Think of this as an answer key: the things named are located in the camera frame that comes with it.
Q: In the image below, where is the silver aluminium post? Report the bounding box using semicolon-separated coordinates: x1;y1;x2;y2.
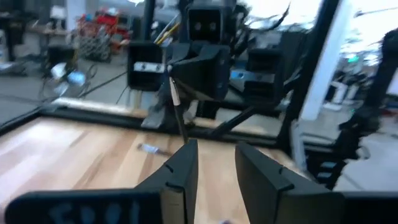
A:
297;0;354;124

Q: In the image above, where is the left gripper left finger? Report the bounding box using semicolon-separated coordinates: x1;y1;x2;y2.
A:
4;138;199;224

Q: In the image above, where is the thin black makeup brush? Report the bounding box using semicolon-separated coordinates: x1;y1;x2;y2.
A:
137;142;172;157
169;76;190;144

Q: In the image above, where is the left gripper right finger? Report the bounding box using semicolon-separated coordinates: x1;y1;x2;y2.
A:
234;143;398;224

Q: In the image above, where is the white plastic bag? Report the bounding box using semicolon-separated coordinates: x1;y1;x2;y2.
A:
49;63;68;80

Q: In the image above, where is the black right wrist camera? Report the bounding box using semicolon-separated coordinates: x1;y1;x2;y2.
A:
186;5;224;44

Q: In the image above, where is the black aluminium table frame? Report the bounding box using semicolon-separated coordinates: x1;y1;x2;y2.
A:
0;0;343;149

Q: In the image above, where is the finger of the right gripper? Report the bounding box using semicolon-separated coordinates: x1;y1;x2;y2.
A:
127;42;190;91
170;45;284;104

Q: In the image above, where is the blue plastic bag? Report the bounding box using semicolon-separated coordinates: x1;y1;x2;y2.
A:
67;71;86;88

